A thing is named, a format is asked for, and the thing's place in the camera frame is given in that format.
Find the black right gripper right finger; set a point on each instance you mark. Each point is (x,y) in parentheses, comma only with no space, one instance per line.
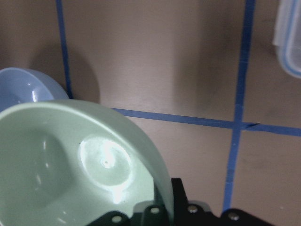
(180,202)

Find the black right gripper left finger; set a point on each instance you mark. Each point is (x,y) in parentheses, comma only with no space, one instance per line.
(158,207)

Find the green bowl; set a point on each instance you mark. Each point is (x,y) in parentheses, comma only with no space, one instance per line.
(67,162)

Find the blue bowl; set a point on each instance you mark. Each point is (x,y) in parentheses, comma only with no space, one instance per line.
(19,85)

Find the clear plastic food container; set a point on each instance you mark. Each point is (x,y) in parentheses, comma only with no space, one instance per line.
(287,36)

